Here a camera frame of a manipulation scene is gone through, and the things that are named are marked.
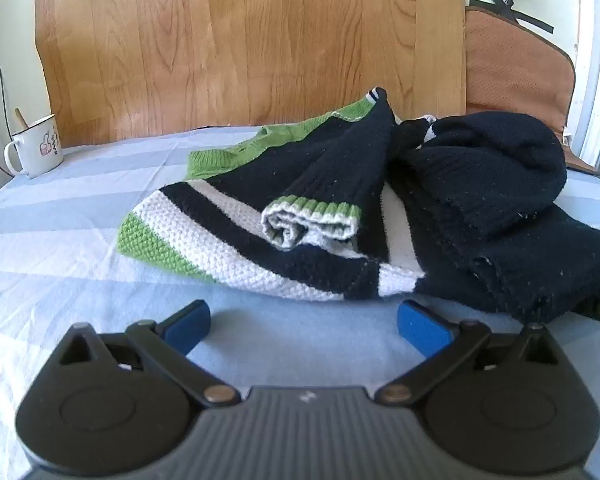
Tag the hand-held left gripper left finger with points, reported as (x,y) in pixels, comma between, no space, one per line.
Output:
(189,326)

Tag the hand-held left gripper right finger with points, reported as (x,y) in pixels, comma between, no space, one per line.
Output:
(420,331)

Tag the navy green white knit sweater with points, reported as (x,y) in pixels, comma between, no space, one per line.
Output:
(430,195)

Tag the light blue striped bed sheet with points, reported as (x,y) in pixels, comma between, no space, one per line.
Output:
(80,260)

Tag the white enamel mug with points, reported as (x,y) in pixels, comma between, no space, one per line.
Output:
(36,147)

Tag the brown cushion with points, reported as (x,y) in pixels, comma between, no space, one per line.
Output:
(517,70)

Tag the wooden spoon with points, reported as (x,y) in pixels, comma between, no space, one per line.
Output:
(21,119)

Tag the wooden board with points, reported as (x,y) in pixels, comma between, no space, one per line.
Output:
(240,45)

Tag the white door frame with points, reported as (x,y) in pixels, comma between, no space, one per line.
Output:
(595,60)

